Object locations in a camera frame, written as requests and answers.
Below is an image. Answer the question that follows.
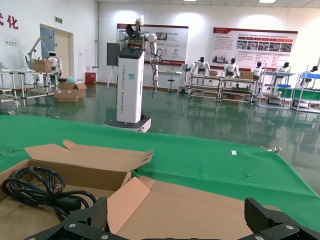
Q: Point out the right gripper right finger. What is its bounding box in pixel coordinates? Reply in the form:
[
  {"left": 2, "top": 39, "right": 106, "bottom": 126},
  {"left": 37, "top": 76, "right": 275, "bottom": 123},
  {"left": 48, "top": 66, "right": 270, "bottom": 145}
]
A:
[{"left": 244, "top": 197, "right": 320, "bottom": 240}]

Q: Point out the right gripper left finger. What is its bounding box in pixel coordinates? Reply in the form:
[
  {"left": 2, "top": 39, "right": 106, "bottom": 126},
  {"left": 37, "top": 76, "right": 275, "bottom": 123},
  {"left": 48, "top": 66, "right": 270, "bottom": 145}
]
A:
[{"left": 24, "top": 196, "right": 111, "bottom": 240}]

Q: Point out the black power cable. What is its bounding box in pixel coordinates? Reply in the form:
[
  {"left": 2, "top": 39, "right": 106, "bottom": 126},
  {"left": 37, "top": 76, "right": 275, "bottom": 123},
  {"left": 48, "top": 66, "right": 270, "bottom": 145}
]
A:
[{"left": 1, "top": 165, "right": 98, "bottom": 223}]

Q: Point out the open brown cardboard box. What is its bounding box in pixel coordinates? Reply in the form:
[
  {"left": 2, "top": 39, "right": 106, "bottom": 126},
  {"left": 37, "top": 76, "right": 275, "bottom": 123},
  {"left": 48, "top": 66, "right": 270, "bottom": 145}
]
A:
[
  {"left": 106, "top": 174, "right": 282, "bottom": 240},
  {"left": 0, "top": 139, "right": 155, "bottom": 240}
]

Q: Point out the closed cardboard box on floor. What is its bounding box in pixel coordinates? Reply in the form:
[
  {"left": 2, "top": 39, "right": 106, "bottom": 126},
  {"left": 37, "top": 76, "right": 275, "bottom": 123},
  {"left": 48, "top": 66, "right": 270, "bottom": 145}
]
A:
[{"left": 54, "top": 89, "right": 81, "bottom": 104}]

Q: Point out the open cardboard box on floor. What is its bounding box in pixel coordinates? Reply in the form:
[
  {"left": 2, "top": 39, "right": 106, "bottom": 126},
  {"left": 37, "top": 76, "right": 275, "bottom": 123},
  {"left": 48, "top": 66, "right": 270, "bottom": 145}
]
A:
[{"left": 57, "top": 81, "right": 88, "bottom": 93}]

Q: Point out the cardboard box on rack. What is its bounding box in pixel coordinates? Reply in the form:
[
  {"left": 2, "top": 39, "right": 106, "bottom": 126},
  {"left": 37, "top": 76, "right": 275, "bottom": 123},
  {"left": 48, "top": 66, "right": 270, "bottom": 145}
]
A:
[{"left": 31, "top": 59, "right": 53, "bottom": 73}]

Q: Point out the metal table clamp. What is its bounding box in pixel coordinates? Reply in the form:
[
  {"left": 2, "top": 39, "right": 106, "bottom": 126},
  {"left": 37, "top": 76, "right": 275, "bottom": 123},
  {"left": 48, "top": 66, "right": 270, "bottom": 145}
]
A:
[{"left": 259, "top": 145, "right": 283, "bottom": 153}]

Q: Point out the green table cloth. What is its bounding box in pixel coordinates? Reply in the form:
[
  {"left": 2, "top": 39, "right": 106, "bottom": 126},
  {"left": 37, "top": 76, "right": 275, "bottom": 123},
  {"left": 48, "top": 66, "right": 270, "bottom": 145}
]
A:
[{"left": 0, "top": 114, "right": 320, "bottom": 227}]

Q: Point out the shelf rack with blue bins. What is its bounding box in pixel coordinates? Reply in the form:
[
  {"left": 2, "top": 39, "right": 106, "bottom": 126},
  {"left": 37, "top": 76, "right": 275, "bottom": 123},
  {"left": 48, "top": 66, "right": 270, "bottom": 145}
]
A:
[
  {"left": 256, "top": 70, "right": 296, "bottom": 110},
  {"left": 289, "top": 65, "right": 320, "bottom": 113}
]

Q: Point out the red bin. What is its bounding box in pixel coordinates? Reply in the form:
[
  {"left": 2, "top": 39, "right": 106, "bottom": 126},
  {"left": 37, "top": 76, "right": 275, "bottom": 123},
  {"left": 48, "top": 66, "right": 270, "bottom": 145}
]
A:
[{"left": 84, "top": 71, "right": 97, "bottom": 85}]

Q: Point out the white humanoid robot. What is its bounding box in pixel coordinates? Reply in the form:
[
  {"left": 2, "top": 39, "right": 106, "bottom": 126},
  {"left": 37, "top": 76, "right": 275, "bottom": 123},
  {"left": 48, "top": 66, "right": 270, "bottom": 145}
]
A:
[
  {"left": 299, "top": 65, "right": 320, "bottom": 87},
  {"left": 250, "top": 60, "right": 266, "bottom": 83},
  {"left": 190, "top": 56, "right": 213, "bottom": 76},
  {"left": 224, "top": 57, "right": 240, "bottom": 77},
  {"left": 275, "top": 61, "right": 291, "bottom": 74}
]

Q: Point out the white pipe rack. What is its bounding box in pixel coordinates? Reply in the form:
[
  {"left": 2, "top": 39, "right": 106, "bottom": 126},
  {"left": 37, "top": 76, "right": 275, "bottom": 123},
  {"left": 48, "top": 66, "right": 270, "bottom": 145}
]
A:
[{"left": 0, "top": 69, "right": 63, "bottom": 107}]

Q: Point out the black stool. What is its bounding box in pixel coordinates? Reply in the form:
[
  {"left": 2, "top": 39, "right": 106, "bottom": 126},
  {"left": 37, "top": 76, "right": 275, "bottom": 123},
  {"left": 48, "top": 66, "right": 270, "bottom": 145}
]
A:
[{"left": 166, "top": 72, "right": 176, "bottom": 95}]

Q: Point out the white desk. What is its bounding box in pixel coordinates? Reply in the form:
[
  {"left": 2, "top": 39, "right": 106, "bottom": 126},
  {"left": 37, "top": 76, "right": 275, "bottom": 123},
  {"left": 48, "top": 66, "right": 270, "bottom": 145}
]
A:
[{"left": 156, "top": 70, "right": 184, "bottom": 89}]

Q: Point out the dark screen on stand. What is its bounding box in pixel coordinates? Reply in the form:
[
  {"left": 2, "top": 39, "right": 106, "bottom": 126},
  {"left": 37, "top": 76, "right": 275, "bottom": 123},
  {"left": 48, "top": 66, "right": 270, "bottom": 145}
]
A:
[{"left": 106, "top": 42, "right": 121, "bottom": 87}]

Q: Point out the small white service robot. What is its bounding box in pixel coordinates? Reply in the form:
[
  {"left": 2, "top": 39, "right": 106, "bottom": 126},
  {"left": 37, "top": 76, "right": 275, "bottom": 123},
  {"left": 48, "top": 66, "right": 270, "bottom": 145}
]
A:
[{"left": 45, "top": 50, "right": 63, "bottom": 74}]

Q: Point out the beige double door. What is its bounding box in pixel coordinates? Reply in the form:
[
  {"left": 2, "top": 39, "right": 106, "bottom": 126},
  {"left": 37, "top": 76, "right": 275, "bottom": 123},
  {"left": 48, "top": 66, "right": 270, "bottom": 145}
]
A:
[{"left": 39, "top": 23, "right": 75, "bottom": 85}]

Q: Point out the pipe frame workbench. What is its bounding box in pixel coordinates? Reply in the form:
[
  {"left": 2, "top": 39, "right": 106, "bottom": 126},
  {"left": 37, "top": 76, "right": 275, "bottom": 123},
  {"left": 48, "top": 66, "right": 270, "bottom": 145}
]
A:
[
  {"left": 188, "top": 71, "right": 223, "bottom": 103},
  {"left": 220, "top": 74, "right": 259, "bottom": 105}
]

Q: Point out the red white wall poster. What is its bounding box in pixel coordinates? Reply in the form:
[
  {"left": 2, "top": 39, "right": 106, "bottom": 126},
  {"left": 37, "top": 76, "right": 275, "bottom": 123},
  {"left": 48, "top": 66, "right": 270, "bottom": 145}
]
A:
[
  {"left": 209, "top": 26, "right": 299, "bottom": 69},
  {"left": 116, "top": 23, "right": 190, "bottom": 66}
]

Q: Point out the grey wall pipe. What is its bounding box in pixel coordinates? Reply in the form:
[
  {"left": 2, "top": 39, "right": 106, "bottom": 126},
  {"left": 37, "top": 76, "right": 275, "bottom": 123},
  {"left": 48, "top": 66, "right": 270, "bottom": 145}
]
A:
[{"left": 94, "top": 0, "right": 101, "bottom": 69}]

